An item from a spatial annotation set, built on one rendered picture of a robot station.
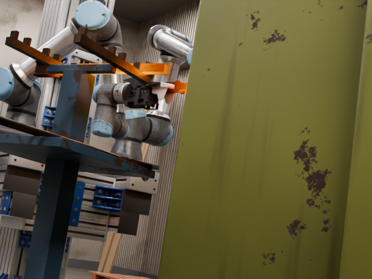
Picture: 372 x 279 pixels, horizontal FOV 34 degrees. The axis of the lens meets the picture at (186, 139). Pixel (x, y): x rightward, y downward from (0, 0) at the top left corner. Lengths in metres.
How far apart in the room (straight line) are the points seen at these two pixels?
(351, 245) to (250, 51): 0.50
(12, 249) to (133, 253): 5.60
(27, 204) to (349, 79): 1.47
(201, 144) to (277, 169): 0.20
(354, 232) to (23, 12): 8.03
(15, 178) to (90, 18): 0.65
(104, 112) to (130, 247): 6.16
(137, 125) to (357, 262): 1.79
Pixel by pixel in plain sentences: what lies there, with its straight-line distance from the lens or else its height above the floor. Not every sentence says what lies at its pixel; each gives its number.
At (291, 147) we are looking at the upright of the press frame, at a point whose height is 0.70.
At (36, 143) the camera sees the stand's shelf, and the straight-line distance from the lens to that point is 1.36.
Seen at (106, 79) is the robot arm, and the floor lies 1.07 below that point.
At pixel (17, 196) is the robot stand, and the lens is 2.34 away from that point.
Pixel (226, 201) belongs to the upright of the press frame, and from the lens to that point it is 1.26.
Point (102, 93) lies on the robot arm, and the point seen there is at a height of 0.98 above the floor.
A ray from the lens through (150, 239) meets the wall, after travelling 7.87.
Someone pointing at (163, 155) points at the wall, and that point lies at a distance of 7.97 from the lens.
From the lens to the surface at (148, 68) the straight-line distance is 1.62.
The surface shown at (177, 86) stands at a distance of 2.02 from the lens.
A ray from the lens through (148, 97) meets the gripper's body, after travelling 2.07.
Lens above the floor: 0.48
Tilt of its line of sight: 10 degrees up
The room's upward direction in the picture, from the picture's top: 9 degrees clockwise
